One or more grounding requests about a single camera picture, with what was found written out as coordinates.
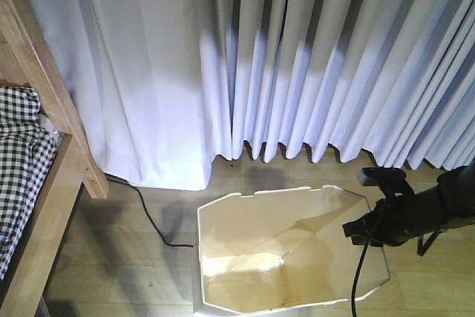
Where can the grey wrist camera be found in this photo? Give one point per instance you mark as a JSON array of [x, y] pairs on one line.
[[373, 176]]

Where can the black white checkered bedsheet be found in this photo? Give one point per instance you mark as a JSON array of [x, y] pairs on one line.
[[29, 145]]

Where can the white curtain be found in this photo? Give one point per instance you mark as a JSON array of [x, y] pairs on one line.
[[164, 86]]

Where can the wooden bed frame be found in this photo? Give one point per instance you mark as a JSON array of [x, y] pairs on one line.
[[26, 61]]

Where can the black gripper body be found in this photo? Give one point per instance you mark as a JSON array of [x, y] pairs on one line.
[[400, 216]]

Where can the white plastic trash bin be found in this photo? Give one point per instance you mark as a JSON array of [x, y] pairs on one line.
[[280, 250]]

